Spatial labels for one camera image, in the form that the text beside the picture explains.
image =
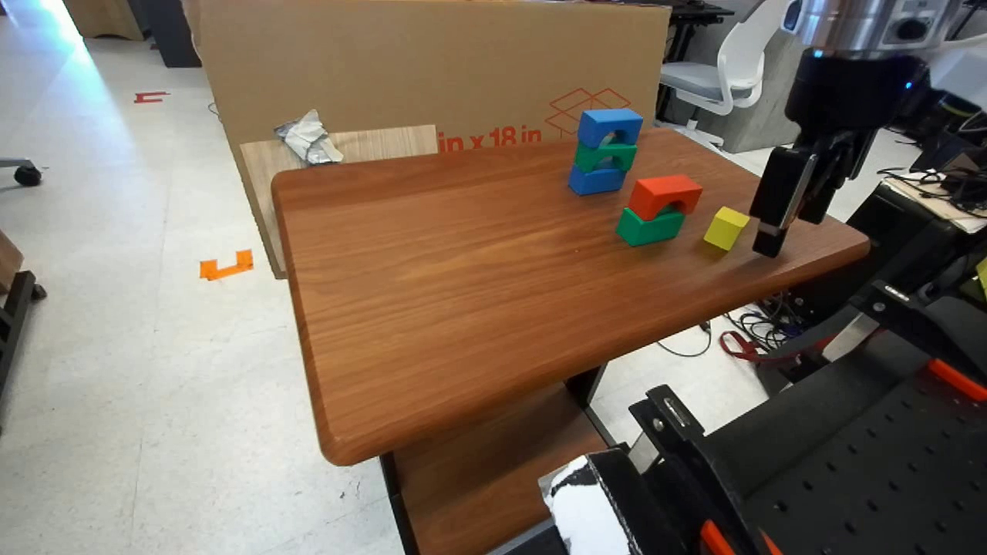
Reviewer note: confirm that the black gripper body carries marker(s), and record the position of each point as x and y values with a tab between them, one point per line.
851	92

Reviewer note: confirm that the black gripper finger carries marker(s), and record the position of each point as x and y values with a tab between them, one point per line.
827	173
777	201

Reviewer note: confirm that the yellow wooden cube block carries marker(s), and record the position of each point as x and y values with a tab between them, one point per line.
727	228

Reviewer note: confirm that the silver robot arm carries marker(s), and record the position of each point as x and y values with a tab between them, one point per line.
868	23

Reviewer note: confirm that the orange arch block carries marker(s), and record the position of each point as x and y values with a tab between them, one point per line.
663	193

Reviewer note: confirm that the green arch block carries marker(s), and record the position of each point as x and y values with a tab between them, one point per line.
603	159
646	228

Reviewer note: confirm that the blue arch block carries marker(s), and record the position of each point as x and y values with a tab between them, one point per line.
610	125
592	182

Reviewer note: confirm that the cluttered side desk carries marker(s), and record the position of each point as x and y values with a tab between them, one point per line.
942	201

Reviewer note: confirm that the white office chair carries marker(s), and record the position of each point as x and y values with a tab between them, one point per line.
719	62

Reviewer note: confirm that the black perforated breadboard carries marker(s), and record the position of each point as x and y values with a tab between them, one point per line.
873	464

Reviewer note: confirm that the shiny black white object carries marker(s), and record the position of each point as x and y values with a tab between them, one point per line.
590	510

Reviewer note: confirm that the large cardboard box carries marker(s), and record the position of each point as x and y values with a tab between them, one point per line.
411	62

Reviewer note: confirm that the wooden lower table shelf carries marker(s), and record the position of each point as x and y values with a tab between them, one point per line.
494	473

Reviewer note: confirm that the white crumpled paper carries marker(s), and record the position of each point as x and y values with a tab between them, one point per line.
308	140

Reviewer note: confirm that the orange floor tape mark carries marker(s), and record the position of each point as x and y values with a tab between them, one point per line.
222	268

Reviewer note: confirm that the black chair caster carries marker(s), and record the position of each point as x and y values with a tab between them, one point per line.
25	173

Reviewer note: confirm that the black floor stand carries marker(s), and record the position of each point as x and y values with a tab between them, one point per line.
14	308

